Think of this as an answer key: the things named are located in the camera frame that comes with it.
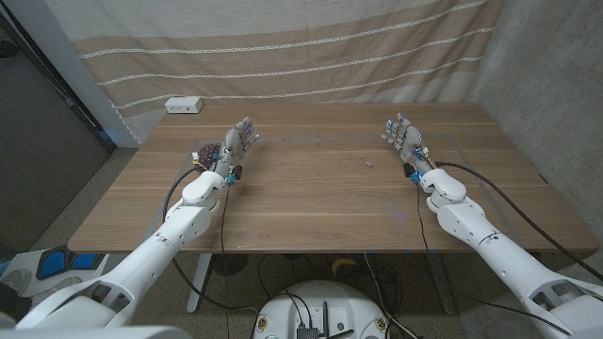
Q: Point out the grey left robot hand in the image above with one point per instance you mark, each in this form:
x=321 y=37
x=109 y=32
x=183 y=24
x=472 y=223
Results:
x=233 y=143

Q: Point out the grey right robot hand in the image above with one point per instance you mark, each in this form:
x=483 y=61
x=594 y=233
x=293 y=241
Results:
x=409 y=139

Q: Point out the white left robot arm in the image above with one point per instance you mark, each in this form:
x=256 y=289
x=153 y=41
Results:
x=155 y=245

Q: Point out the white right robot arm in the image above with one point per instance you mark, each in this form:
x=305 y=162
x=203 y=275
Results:
x=494 y=254

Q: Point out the dark red circuit board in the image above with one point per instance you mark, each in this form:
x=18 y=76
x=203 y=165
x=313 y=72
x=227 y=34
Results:
x=207 y=154

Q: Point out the white power strip box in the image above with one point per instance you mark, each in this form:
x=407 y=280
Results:
x=184 y=104

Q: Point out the beige striped backdrop cloth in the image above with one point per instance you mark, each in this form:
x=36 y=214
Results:
x=282 y=61

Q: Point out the black round fan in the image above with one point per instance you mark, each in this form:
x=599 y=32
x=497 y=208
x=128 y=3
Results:
x=229 y=264

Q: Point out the yellow curved object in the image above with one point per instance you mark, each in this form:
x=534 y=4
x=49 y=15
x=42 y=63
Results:
x=341 y=262

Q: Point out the grey table leg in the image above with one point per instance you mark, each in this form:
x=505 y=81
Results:
x=440 y=282

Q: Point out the white table leg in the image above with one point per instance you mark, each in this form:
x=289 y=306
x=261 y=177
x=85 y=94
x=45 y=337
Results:
x=198 y=287

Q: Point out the white robot torso base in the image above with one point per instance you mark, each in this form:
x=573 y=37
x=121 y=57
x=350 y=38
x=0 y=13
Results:
x=348 y=306

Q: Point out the dark perforated panel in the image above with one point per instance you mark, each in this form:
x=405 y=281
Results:
x=42 y=141

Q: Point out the black antenna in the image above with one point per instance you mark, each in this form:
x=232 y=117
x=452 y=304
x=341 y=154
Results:
x=325 y=318

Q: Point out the white device with blue pads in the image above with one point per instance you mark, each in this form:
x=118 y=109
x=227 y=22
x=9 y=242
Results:
x=52 y=263

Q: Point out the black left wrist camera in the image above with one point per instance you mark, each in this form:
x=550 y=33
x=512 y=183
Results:
x=238 y=171

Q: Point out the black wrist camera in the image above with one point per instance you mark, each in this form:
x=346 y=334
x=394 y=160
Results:
x=238 y=171
x=408 y=170

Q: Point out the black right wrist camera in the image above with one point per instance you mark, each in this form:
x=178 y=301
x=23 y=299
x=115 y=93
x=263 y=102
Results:
x=408 y=170

